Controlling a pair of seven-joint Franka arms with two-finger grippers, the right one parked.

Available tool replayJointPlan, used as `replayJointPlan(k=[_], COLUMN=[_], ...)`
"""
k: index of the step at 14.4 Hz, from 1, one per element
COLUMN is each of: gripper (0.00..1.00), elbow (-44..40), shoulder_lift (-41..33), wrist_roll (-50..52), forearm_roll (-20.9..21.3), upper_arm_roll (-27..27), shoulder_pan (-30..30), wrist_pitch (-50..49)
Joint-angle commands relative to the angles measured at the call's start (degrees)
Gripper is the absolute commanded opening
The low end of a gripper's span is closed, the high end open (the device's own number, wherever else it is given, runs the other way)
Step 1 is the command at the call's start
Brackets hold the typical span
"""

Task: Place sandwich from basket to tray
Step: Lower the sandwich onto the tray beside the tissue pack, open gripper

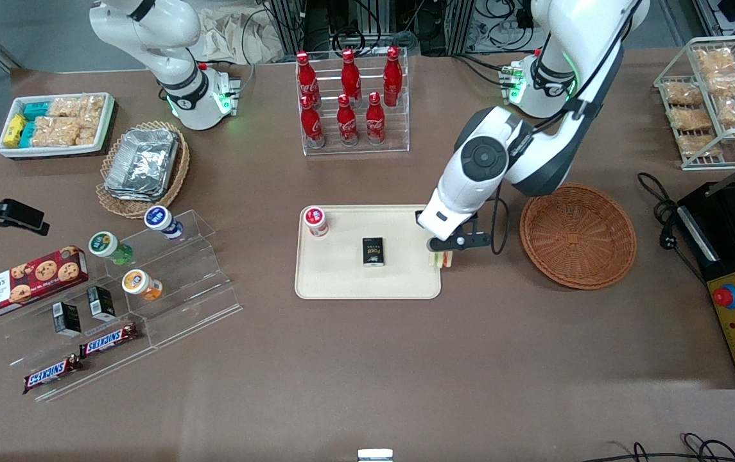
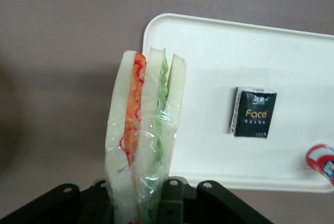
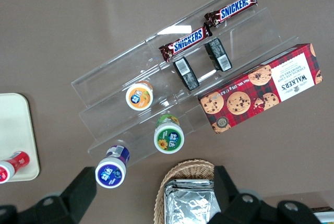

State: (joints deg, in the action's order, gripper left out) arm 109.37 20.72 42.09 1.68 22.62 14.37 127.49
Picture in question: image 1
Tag brown wicker basket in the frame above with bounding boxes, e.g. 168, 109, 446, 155
519, 184, 637, 291

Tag white snack tray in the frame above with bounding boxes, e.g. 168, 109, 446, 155
0, 92, 116, 159

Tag beige plastic tray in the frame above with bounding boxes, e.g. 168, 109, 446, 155
295, 205, 442, 300

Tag light wicker basket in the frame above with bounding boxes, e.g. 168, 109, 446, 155
96, 121, 190, 220

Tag red tartan Walker's cookie box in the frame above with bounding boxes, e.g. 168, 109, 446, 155
0, 246, 89, 323

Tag green gum bottle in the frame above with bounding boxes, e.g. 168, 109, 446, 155
89, 231, 132, 266

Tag yellow snack packet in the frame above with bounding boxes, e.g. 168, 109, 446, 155
4, 114, 27, 149

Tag small black box gold print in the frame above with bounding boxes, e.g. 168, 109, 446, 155
361, 237, 386, 267

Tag clear bag of crispy snacks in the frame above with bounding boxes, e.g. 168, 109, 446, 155
78, 95, 107, 129
31, 116, 80, 148
48, 96, 80, 118

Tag small black carton with barcode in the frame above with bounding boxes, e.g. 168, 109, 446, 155
87, 286, 117, 322
53, 302, 82, 338

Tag silver foil container stack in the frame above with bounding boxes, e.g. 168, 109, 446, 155
105, 128, 180, 201

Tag orange gum bottle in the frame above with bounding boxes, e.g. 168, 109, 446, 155
122, 269, 164, 302

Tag purple gum bottle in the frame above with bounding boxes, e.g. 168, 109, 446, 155
144, 205, 184, 240

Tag clear acrylic bottle rack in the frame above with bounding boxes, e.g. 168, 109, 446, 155
295, 48, 410, 157

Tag Snickers chocolate bar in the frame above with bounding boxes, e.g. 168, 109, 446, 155
23, 356, 83, 394
79, 323, 139, 357

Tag red Coca-Cola bottle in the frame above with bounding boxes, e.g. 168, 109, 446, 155
300, 95, 326, 149
295, 51, 320, 107
340, 49, 363, 103
336, 94, 359, 147
383, 46, 403, 107
365, 92, 386, 146

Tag red gum bottle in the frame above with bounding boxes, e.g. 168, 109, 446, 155
304, 206, 330, 238

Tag clear acrylic stepped display stand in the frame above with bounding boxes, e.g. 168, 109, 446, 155
0, 209, 243, 404

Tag beige cloth bag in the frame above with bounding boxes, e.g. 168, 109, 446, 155
202, 6, 301, 65

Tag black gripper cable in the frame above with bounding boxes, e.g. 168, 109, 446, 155
488, 185, 511, 255

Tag black power cable with plug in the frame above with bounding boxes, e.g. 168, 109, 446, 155
637, 172, 705, 284

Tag white wire shelf rack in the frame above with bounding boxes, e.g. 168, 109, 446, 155
653, 35, 735, 171

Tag black floor cables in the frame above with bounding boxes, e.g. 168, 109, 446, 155
582, 433, 735, 462

